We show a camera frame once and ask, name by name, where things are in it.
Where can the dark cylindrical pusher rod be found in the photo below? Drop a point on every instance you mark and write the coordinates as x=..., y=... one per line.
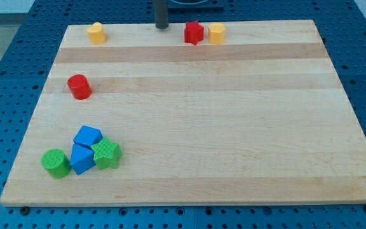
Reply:
x=160, y=14

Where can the yellow hexagon block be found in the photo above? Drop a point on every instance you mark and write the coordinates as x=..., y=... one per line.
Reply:
x=216, y=33

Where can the yellow heart block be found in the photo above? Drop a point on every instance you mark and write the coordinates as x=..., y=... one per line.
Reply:
x=96, y=33

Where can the red star block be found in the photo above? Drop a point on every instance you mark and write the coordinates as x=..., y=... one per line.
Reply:
x=193, y=32

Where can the red cylinder block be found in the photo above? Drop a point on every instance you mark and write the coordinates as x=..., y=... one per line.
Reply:
x=79, y=86

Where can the blue cube block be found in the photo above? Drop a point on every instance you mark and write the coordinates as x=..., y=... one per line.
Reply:
x=87, y=136

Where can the wooden board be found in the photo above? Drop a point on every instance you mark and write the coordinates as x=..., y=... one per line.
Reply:
x=262, y=119

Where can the green star block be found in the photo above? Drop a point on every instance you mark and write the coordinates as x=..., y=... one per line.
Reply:
x=106, y=154

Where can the blue triangle block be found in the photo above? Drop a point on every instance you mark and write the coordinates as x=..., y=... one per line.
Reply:
x=81, y=159

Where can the green cylinder block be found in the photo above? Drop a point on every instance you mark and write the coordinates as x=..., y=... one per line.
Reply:
x=55, y=162

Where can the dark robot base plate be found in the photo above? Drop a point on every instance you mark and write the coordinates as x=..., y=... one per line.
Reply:
x=196, y=4

